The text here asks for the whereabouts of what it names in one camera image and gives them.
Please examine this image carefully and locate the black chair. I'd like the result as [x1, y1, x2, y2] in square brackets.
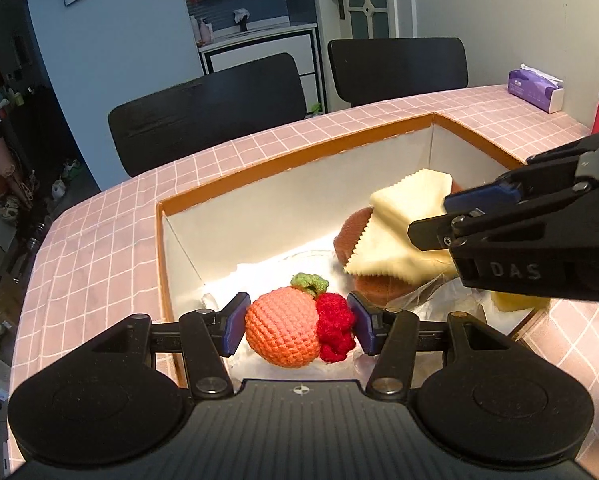
[108, 53, 306, 177]
[328, 37, 469, 106]

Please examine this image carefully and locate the brown bear-shaped sponge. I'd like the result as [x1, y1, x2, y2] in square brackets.
[333, 179, 465, 306]

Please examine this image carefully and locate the left black chair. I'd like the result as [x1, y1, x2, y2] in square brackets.
[108, 53, 306, 177]

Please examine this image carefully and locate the orange storage box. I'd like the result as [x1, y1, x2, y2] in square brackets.
[155, 112, 555, 391]

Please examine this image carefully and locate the pink checked tablecloth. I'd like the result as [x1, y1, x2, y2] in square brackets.
[11, 86, 599, 478]

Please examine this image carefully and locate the clear bag with white ribbon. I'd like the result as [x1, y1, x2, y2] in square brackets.
[197, 237, 485, 380]

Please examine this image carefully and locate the right black chair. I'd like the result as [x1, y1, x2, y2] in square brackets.
[328, 37, 469, 106]

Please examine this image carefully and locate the white vanity cabinet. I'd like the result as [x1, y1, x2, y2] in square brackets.
[197, 22, 326, 116]

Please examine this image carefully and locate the purple tissue pack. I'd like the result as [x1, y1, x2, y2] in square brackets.
[508, 64, 565, 114]

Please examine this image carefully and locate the orange crochet fruit toy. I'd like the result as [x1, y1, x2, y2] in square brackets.
[245, 273, 356, 368]

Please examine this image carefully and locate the yellow cloth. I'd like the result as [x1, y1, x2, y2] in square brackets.
[343, 168, 551, 312]

